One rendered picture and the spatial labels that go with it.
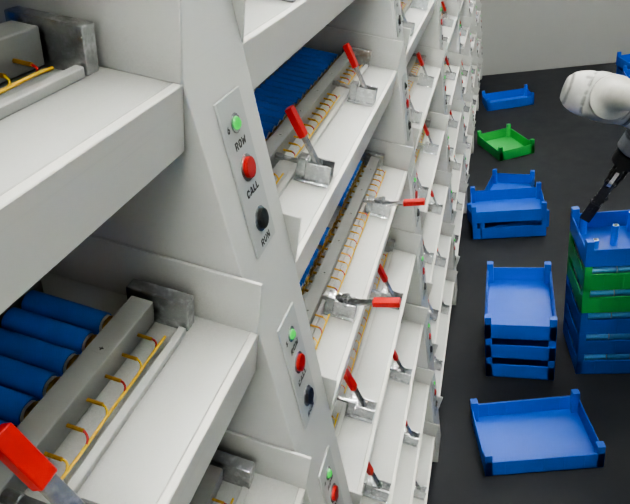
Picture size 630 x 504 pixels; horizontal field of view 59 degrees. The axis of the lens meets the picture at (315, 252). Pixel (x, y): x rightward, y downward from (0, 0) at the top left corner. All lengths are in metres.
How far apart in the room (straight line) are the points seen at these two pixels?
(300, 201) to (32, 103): 0.34
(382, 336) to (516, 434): 0.83
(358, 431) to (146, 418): 0.51
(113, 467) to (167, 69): 0.24
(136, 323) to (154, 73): 0.17
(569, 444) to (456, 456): 0.30
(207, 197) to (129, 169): 0.08
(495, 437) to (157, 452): 1.43
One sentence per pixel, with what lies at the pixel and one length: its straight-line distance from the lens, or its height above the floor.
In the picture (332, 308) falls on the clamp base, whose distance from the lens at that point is 0.73.
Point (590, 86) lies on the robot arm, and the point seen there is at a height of 0.88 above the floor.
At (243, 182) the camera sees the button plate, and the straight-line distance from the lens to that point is 0.41.
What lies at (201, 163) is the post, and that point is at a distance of 0.37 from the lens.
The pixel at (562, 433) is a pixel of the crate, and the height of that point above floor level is 0.00.
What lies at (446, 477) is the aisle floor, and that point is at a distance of 1.66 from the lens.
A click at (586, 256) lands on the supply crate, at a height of 0.44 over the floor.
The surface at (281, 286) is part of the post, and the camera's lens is 0.48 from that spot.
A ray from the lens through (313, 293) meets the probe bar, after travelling 0.73.
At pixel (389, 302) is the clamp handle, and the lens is 0.71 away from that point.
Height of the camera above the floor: 1.35
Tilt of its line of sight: 31 degrees down
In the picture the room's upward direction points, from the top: 12 degrees counter-clockwise
